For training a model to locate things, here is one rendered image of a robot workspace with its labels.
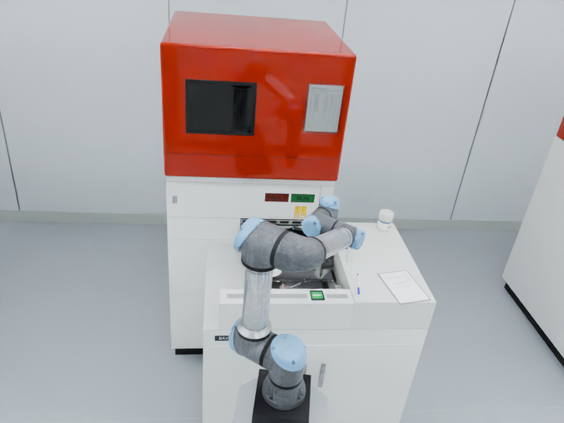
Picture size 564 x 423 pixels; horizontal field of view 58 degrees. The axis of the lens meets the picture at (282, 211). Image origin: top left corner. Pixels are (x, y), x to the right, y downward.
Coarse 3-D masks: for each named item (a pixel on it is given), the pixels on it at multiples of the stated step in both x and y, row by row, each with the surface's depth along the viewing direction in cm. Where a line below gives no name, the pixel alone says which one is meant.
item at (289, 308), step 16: (224, 304) 202; (240, 304) 202; (272, 304) 204; (288, 304) 205; (304, 304) 206; (320, 304) 207; (336, 304) 208; (352, 304) 208; (224, 320) 206; (272, 320) 209; (288, 320) 209; (304, 320) 210; (320, 320) 211; (336, 320) 212
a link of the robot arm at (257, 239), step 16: (256, 224) 147; (272, 224) 148; (240, 240) 147; (256, 240) 145; (272, 240) 143; (256, 256) 146; (272, 256) 143; (256, 272) 150; (272, 272) 155; (256, 288) 155; (256, 304) 158; (240, 320) 169; (256, 320) 162; (240, 336) 166; (256, 336) 164; (240, 352) 170; (256, 352) 166
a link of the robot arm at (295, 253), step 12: (336, 228) 172; (348, 228) 174; (288, 240) 142; (300, 240) 144; (312, 240) 147; (324, 240) 154; (336, 240) 160; (348, 240) 170; (360, 240) 175; (276, 252) 142; (288, 252) 141; (300, 252) 142; (312, 252) 144; (324, 252) 148; (336, 252) 162; (276, 264) 143; (288, 264) 142; (300, 264) 143; (312, 264) 145
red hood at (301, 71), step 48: (192, 48) 206; (240, 48) 208; (288, 48) 214; (336, 48) 222; (192, 96) 216; (240, 96) 218; (288, 96) 220; (336, 96) 222; (192, 144) 227; (240, 144) 230; (288, 144) 232; (336, 144) 234
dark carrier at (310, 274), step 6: (312, 270) 235; (330, 270) 236; (276, 276) 229; (282, 276) 230; (288, 276) 230; (294, 276) 230; (300, 276) 231; (306, 276) 231; (312, 276) 231; (324, 276) 232; (330, 276) 233
